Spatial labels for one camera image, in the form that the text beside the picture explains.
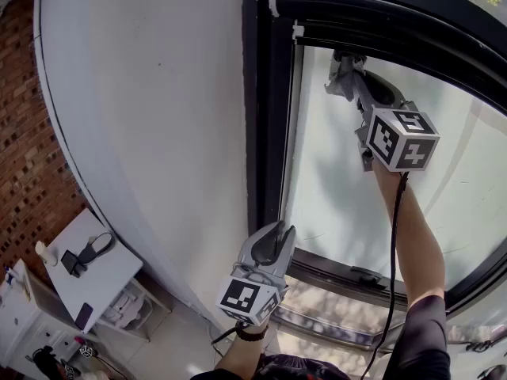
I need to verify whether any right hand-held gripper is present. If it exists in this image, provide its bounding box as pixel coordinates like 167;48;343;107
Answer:
350;71;440;173

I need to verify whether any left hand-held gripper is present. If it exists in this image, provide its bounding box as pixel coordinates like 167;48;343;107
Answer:
215;219;297;327

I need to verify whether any grey cloth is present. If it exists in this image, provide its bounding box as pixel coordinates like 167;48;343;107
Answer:
323;49;368;102

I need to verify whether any frosted window glass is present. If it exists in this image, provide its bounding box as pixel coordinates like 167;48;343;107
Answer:
284;45;507;292

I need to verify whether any person's right forearm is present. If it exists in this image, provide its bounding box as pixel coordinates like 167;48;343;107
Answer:
372;160;447;312

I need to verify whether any person's left forearm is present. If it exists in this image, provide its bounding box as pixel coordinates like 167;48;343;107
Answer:
215;322;270;380

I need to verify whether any dark brown wristband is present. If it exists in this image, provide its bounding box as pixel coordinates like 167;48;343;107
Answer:
235;322;270;342

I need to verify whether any black-framed glass window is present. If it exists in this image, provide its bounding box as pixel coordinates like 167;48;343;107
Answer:
241;0;507;316

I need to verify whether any white storage shelf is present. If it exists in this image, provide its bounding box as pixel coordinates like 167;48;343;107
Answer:
97;277;173;342

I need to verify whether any white side table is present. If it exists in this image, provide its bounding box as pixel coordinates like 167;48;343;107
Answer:
45;207;143;334

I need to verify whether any person's black printed shirt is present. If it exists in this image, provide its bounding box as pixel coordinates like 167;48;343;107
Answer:
253;294;452;380

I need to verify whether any purple phone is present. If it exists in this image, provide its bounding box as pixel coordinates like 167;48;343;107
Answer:
74;302;94;331

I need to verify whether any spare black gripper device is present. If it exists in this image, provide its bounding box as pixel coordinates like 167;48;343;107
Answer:
25;344;100;375

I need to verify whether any white board panel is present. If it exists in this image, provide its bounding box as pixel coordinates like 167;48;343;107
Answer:
445;291;507;380

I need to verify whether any white bottle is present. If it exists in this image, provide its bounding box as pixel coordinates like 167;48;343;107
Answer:
34;240;59;268

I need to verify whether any black metal hook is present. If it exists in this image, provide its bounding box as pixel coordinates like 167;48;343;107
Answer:
449;337;507;354

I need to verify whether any white drawer cabinet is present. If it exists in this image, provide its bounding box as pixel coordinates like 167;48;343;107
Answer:
0;259;100;380

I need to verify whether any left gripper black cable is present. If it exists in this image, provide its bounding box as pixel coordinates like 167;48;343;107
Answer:
209;325;242;346

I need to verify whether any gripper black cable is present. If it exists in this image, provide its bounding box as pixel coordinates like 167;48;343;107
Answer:
209;325;242;346
358;171;409;380

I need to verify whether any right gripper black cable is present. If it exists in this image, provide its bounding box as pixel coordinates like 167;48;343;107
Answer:
358;171;409;380

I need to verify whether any black adapter with cable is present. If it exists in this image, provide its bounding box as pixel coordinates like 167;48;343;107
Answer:
60;231;116;279

